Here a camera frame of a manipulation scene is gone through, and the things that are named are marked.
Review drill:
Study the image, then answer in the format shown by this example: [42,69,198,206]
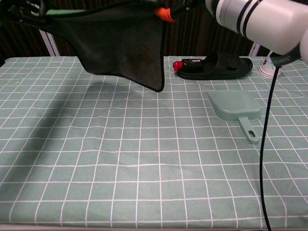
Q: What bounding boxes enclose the green cloth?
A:
[39,0,175,93]

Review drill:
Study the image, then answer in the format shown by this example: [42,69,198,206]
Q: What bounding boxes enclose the white paper cup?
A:
[259,51,282,78]

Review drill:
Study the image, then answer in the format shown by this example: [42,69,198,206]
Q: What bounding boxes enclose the small black bottle red cap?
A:
[172,58,205,72]

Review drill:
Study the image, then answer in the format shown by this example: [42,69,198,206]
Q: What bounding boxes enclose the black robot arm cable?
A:
[258,51,282,231]

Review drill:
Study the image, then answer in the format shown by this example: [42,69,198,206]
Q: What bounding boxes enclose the pale green plastic dustpan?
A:
[206,90,262,144]

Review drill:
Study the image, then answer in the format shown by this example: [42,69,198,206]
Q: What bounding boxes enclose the dark partition panel white frame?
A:
[39,30,85,58]
[163,9,260,58]
[0,14,52,67]

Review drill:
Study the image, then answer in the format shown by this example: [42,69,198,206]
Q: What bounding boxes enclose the black rubber slipper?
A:
[177,51,253,79]

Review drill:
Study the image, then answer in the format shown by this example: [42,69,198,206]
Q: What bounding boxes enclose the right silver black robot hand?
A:
[154,0,212,23]

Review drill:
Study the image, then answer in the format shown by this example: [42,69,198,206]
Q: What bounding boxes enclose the green checked tablecloth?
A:
[0,55,308,229]

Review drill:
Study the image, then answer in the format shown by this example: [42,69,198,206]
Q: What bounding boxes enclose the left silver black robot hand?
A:
[6,0,48,25]

